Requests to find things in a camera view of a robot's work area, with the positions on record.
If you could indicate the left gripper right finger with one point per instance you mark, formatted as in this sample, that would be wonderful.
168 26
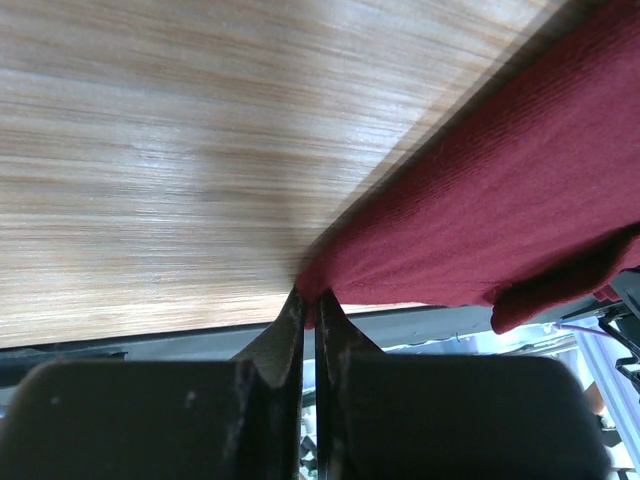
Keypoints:
393 416

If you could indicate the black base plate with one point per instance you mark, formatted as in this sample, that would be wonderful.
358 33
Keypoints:
386 328

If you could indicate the dark red t-shirt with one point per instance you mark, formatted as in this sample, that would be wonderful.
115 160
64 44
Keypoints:
531 202

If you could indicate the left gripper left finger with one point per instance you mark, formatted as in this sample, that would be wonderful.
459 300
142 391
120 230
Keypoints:
117 419

